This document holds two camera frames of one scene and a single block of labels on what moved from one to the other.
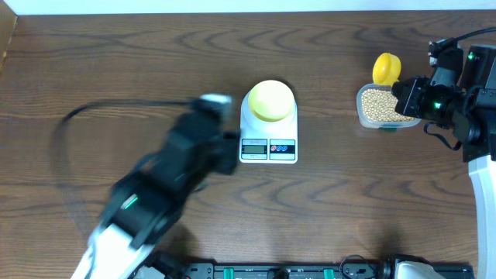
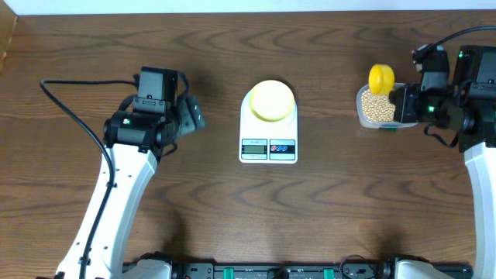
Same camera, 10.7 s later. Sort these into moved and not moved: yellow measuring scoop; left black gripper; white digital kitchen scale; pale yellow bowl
Moved: left black gripper; yellow measuring scoop
Not moved: pale yellow bowl; white digital kitchen scale
